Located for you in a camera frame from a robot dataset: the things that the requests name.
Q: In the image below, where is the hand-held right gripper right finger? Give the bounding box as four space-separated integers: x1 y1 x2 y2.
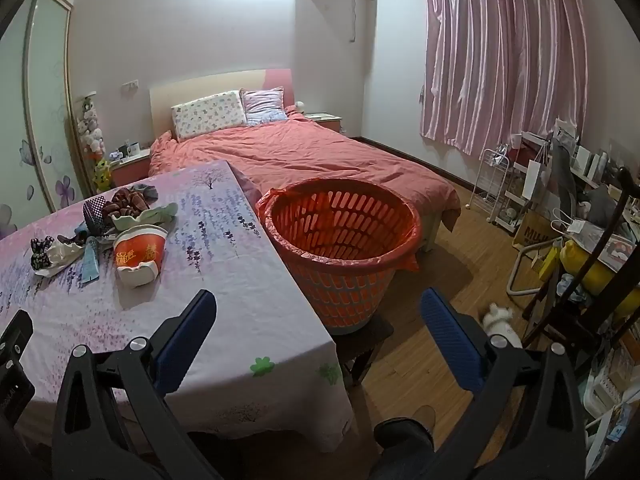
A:
420 287 587 480

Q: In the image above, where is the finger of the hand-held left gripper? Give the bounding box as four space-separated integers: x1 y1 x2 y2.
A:
0 309 34 367

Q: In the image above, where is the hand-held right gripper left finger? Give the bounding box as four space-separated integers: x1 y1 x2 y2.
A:
51 289 218 480

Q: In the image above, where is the slotted plastic basket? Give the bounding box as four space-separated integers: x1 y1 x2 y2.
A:
270 180 421 336

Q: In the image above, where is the black checkered mesh cloth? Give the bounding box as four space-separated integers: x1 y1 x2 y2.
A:
81 196 118 238

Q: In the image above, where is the small white plush toy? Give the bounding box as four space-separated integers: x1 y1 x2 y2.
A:
482 302 515 341

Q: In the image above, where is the floral lavender tablecloth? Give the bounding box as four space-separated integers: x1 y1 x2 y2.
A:
0 160 357 453

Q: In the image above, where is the black patterned scrunchie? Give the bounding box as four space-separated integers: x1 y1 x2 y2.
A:
30 235 56 271

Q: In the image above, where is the dark wooden stool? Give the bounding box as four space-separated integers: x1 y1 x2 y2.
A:
337 315 396 386

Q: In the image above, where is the white crumpled paper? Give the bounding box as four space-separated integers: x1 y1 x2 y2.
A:
35 240 83 277

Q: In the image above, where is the red white paper cup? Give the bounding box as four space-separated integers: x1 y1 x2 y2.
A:
113 225 169 289

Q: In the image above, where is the blue tissue pack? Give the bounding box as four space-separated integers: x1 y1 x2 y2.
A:
80 236 104 284

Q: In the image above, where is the person's leg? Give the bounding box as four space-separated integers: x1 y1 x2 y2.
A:
374 417 436 480

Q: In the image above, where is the brown printed paper bag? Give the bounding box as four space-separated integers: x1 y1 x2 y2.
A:
512 210 556 251

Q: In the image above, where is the white rolling cart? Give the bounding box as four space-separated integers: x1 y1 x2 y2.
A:
492 180 531 236

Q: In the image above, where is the white plastic storage box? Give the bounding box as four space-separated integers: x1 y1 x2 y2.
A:
585 360 631 416

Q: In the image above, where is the yellow bag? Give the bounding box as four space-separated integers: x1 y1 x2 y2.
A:
560 240 640 311

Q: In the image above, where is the pink nightstand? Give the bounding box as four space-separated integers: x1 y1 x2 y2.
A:
109 147 152 188
303 112 343 133

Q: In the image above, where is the yellow green plush toy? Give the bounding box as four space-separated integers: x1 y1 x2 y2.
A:
93 156 113 192

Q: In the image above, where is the white paper bag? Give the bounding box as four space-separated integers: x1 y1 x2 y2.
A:
520 157 551 201

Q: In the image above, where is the newspaper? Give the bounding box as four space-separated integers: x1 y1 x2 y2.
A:
575 220 631 266

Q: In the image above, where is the dark wooden stand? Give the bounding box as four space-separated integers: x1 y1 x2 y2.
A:
525 165 640 356

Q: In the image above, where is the grey cloth bundle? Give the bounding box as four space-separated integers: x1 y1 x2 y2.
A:
585 185 623 226

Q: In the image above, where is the hanging column of plush toys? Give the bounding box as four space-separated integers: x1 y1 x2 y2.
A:
75 95 107 156

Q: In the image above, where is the floral sliding door wardrobe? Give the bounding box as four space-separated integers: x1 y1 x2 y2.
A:
0 0 96 241

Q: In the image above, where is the white floral pillow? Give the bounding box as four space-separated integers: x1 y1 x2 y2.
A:
171 90 248 142

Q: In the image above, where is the pink striped pillow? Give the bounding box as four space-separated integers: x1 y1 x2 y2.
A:
240 87 291 127

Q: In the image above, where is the pink satin curtain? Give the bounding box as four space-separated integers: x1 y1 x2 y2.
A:
419 0 591 157

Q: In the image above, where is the white metal tube frame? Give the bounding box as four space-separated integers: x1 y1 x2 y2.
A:
507 245 551 296

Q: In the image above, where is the brown corduroy scrunchie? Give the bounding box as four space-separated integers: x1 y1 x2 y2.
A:
102 186 153 217

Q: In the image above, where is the white wire rack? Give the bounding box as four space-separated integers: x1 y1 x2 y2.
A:
467 147 511 223

